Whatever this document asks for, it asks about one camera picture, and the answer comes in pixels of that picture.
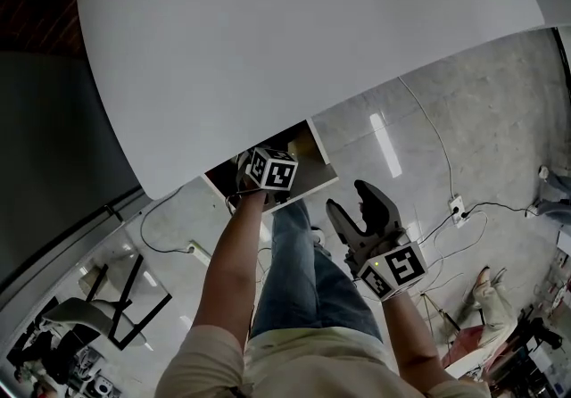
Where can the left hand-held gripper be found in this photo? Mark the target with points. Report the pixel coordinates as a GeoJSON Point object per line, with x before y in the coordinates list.
{"type": "Point", "coordinates": [274, 173]}

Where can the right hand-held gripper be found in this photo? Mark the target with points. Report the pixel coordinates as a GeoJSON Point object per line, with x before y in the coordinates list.
{"type": "Point", "coordinates": [392, 267]}

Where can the table drawer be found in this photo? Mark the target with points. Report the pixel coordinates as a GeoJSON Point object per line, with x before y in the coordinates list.
{"type": "Point", "coordinates": [308, 184]}

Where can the person's right forearm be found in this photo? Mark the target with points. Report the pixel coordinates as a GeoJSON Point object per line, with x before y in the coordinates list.
{"type": "Point", "coordinates": [410, 334]}

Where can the person's left forearm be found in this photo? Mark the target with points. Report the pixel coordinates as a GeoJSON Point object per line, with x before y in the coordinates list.
{"type": "Point", "coordinates": [232, 262]}

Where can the white desk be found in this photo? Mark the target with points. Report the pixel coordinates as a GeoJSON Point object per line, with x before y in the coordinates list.
{"type": "Point", "coordinates": [290, 30]}

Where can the person's shoe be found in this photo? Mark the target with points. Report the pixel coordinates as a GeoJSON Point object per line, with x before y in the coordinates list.
{"type": "Point", "coordinates": [317, 235]}

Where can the person's jeans leg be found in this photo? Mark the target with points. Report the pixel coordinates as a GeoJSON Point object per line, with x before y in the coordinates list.
{"type": "Point", "coordinates": [308, 289]}

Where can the white power strip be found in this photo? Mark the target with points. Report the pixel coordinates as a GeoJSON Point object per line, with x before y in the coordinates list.
{"type": "Point", "coordinates": [458, 210]}

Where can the small white power socket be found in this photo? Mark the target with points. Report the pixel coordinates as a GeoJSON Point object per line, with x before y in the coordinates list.
{"type": "Point", "coordinates": [198, 250]}

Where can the wooden tripod legs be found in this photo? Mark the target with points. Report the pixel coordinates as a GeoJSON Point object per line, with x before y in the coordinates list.
{"type": "Point", "coordinates": [439, 309]}

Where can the person's light shirt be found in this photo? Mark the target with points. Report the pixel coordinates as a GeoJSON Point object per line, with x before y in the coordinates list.
{"type": "Point", "coordinates": [312, 365]}

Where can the red bag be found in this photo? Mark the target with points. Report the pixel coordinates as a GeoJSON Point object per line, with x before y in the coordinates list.
{"type": "Point", "coordinates": [466, 345]}

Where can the white chair with black frame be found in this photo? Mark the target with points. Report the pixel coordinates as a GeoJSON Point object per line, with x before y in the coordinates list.
{"type": "Point", "coordinates": [93, 318]}

